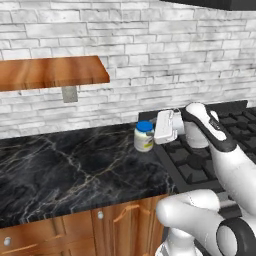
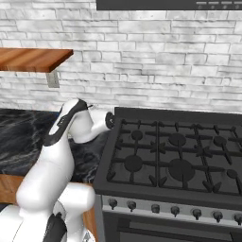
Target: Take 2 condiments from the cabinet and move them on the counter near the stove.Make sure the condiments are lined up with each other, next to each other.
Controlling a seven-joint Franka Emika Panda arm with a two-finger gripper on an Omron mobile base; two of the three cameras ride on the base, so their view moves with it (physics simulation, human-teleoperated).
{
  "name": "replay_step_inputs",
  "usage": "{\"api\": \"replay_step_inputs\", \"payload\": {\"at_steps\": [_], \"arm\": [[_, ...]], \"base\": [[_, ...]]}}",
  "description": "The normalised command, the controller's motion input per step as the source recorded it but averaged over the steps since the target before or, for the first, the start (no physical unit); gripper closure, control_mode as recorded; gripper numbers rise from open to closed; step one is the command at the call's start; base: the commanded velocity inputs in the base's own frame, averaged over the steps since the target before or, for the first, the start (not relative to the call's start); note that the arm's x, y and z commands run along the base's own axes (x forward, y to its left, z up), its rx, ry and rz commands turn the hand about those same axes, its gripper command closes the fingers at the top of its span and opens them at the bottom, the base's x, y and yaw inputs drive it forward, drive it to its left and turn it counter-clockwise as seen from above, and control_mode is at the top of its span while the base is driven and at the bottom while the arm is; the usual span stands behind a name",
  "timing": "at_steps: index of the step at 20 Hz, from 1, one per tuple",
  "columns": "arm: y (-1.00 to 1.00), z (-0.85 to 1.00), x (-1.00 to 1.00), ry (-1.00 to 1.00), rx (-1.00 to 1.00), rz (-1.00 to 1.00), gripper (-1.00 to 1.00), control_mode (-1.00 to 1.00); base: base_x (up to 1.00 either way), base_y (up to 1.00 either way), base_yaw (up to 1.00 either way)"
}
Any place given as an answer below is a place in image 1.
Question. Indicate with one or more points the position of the white jar with blue lid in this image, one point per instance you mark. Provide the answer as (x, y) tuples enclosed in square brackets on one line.
[(142, 140)]

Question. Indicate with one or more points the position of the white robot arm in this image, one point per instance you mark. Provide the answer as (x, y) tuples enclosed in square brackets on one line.
[(233, 166)]

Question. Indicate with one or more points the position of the dark range hood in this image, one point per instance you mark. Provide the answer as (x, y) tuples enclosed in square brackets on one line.
[(213, 4)]

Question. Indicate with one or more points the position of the silver round knob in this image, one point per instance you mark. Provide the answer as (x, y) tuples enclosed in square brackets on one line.
[(100, 215), (7, 240)]

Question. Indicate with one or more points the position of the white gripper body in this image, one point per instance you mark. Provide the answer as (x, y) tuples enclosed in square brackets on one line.
[(165, 128)]

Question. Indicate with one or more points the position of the wooden cupboard door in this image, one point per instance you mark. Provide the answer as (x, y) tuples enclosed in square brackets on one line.
[(133, 230)]

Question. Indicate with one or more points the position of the grey shelf bracket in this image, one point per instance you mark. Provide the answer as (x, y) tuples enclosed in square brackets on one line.
[(69, 94)]

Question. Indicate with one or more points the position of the wooden wall shelf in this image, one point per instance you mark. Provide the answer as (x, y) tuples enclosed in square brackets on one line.
[(50, 71)]

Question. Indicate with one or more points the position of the black gas hob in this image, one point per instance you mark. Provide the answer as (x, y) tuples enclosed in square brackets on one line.
[(186, 160)]

